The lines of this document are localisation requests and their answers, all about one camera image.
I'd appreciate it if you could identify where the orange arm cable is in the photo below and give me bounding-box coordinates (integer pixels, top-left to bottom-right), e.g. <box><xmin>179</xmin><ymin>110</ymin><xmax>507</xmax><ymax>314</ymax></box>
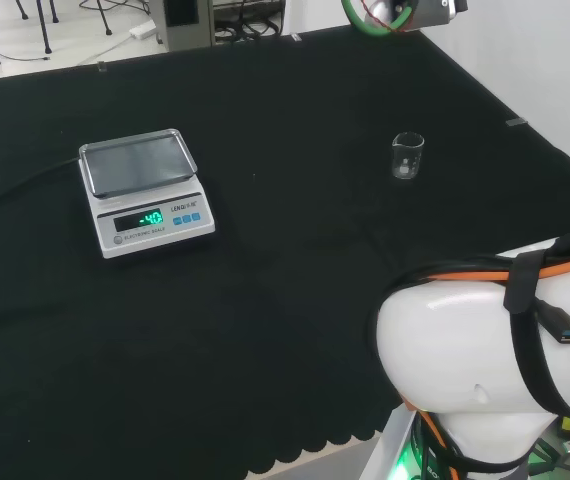
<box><xmin>414</xmin><ymin>251</ymin><xmax>570</xmax><ymax>285</ymax></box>

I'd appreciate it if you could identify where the grey metal cabinet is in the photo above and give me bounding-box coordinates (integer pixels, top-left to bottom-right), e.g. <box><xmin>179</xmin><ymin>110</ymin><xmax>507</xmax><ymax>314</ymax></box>
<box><xmin>156</xmin><ymin>0</ymin><xmax>217</xmax><ymax>54</ymax></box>

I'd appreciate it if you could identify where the white power strip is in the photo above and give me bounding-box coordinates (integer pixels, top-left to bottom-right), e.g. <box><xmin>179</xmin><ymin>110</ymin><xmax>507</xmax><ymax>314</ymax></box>
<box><xmin>129</xmin><ymin>21</ymin><xmax>159</xmax><ymax>40</ymax></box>

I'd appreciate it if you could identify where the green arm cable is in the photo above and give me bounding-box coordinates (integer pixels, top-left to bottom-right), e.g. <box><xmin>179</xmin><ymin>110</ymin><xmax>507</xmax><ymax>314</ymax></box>
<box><xmin>340</xmin><ymin>0</ymin><xmax>414</xmax><ymax>37</ymax></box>

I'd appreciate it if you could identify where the black usb cable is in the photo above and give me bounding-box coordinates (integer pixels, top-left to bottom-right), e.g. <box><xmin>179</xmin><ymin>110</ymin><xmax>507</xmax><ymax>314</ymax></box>
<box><xmin>533</xmin><ymin>298</ymin><xmax>570</xmax><ymax>347</ymax></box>

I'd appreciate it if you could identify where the black bench cloth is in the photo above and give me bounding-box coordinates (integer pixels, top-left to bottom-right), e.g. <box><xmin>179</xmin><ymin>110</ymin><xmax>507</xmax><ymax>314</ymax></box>
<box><xmin>0</xmin><ymin>27</ymin><xmax>570</xmax><ymax>480</ymax></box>

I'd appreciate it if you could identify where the black balance power cable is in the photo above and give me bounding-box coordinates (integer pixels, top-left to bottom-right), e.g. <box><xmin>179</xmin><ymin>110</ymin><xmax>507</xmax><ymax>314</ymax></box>
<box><xmin>0</xmin><ymin>156</ymin><xmax>84</xmax><ymax>209</ymax></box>

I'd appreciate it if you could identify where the white electronic balance steel pan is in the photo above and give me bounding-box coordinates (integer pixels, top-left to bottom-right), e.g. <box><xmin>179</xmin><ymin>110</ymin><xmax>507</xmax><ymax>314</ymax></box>
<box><xmin>78</xmin><ymin>128</ymin><xmax>217</xmax><ymax>261</ymax></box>

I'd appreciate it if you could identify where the small clear glass beaker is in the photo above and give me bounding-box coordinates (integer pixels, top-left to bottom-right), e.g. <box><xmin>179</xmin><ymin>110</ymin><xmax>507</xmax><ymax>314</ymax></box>
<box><xmin>391</xmin><ymin>131</ymin><xmax>426</xmax><ymax>182</ymax></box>

